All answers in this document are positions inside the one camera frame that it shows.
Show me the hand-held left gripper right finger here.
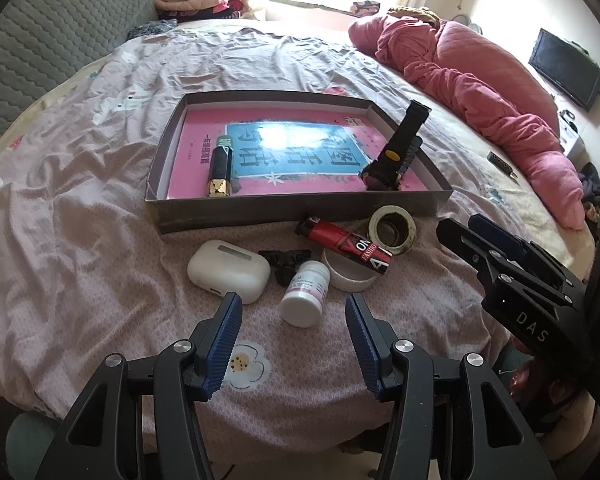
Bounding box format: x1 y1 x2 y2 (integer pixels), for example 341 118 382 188
345 292 546 480

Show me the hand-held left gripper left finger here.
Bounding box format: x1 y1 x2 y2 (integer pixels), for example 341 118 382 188
35 292 243 480

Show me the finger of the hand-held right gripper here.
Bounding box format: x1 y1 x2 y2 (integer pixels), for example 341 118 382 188
467 214 536 266
436 217 496 281

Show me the white earbuds case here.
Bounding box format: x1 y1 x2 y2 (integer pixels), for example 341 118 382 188
187 240 272 305

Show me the white pill bottle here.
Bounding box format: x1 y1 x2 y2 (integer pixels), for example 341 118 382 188
280 260 331 328

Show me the red and black lighter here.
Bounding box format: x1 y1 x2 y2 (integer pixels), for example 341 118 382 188
295 216 394 277

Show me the black and yellow wristwatch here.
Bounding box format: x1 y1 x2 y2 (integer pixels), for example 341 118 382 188
358 101 429 192

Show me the grey cardboard box tray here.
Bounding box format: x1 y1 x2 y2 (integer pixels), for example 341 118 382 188
145 90 453 235

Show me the roll of tape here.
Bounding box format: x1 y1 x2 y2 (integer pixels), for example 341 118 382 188
368 205 417 256

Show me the white round lid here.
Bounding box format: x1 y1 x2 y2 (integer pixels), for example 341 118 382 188
321 249 376 293

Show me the small dark key fob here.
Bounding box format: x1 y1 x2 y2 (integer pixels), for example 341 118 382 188
487 151 518 178

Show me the black hair clip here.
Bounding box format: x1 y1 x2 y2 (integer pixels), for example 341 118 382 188
257 247 313 288

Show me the white cabinet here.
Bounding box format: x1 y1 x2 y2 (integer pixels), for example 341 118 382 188
555 95 588 161

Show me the pink quilt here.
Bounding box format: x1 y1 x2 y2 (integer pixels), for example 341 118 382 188
348 10 586 231

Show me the pink and blue book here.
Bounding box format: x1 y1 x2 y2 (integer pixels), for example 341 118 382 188
167 107 428 200

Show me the black flat screen television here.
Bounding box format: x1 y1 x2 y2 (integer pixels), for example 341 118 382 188
528 28 600 113

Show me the pink printed bed sheet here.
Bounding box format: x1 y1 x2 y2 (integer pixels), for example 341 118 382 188
0 19 596 466

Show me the yellow knitted cloth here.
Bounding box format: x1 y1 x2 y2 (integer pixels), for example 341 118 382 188
387 6 443 28

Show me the dark patterned cloth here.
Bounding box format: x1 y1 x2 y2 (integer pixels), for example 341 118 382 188
127 19 178 41

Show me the grey quilted headboard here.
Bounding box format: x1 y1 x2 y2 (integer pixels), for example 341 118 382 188
0 0 158 163

